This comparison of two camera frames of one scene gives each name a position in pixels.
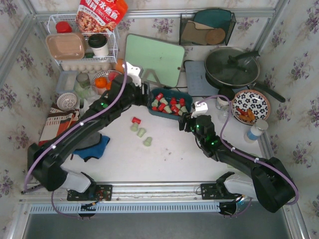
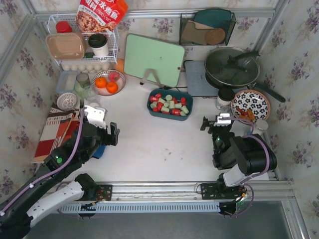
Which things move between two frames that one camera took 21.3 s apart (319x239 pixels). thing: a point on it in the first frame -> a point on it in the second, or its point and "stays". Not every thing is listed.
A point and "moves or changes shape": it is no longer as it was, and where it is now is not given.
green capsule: [163, 100] moves or changes shape
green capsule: [168, 109] moves or changes shape
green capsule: [155, 103] -> [168, 97]
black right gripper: [183, 121] -> [210, 124]
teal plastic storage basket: [169, 103] stays
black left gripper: [145, 92] -> [109, 136]
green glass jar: [83, 83] stays
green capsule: [141, 132] -> [185, 109]
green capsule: [147, 142] -> [172, 105]
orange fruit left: [101, 82] stays
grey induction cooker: [198, 84] stays
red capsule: [182, 101] stays
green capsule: [134, 128] -> [178, 105]
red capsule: [173, 101] -> [176, 111]
